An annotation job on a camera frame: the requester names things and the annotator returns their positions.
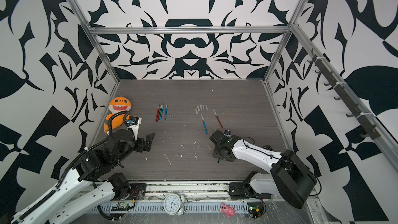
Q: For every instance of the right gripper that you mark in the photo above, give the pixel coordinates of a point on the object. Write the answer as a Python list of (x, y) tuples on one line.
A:
[(214, 154)]

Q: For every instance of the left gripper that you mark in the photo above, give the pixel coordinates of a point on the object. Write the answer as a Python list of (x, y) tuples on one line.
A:
[(142, 146)]

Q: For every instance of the blue knife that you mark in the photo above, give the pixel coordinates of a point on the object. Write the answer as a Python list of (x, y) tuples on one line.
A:
[(161, 112), (165, 111), (204, 123)]

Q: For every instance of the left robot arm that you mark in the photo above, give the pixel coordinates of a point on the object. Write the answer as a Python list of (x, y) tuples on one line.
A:
[(56, 205)]

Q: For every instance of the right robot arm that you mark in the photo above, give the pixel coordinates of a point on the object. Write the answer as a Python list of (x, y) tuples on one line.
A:
[(291, 178)]

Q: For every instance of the black remote control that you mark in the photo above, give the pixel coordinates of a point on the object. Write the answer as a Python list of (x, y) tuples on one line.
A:
[(268, 147)]

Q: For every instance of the orange shark plush toy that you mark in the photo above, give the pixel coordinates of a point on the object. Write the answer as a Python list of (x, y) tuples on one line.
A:
[(117, 105)]

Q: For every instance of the white alarm clock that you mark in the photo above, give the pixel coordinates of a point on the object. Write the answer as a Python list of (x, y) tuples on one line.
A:
[(173, 204)]

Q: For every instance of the pink pig toy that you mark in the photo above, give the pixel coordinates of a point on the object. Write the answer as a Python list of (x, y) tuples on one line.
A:
[(227, 210)]

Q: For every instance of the green circuit board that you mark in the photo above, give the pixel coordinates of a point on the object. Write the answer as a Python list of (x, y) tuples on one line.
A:
[(256, 210)]

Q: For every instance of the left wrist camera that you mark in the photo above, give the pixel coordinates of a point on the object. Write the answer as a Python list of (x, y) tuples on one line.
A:
[(133, 124)]

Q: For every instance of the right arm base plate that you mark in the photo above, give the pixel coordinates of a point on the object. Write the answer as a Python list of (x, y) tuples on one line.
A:
[(239, 191)]

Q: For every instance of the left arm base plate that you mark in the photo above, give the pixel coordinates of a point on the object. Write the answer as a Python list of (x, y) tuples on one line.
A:
[(137, 191)]

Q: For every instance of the wall hook rack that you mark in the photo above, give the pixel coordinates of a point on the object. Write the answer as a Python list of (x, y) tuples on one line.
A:
[(357, 110)]

